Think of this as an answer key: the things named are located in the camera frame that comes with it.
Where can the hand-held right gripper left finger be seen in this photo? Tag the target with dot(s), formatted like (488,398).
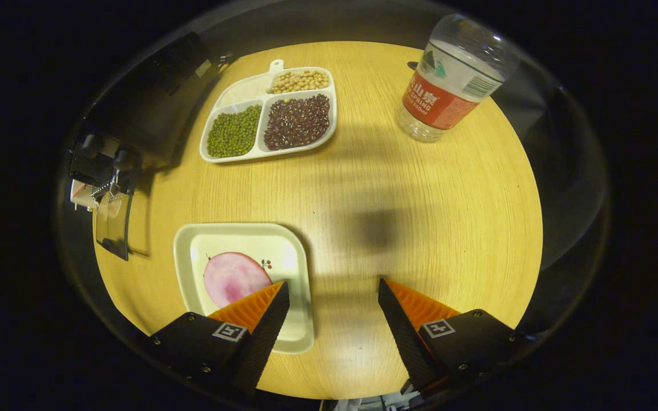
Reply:
(263,337)

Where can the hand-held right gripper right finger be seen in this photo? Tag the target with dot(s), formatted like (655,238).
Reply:
(403,337)

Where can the cream square plate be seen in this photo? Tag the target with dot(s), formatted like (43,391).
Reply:
(249,240)

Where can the black electric oven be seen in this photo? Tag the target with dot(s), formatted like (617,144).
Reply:
(152,120)

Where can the pile of green mung beans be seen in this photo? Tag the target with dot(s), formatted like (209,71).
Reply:
(235,131)

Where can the pile of red beans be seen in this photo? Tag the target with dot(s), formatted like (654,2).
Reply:
(297,121)

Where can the clear plastic water bottle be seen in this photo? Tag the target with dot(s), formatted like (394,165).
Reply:
(449,97)

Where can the white divided tray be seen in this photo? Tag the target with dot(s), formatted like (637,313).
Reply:
(243,91)

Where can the pile of soybeans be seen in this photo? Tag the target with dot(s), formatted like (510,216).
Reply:
(299,81)

